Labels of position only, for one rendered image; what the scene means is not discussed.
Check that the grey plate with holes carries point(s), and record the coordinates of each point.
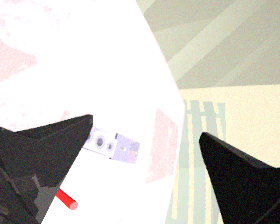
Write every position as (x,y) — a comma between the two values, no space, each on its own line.
(101,143)

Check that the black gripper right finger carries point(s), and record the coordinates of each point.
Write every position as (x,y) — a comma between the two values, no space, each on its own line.
(246,188)

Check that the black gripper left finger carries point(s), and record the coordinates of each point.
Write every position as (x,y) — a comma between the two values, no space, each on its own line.
(35,160)

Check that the red peg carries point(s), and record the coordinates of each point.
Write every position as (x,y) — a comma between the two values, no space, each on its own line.
(67,200)

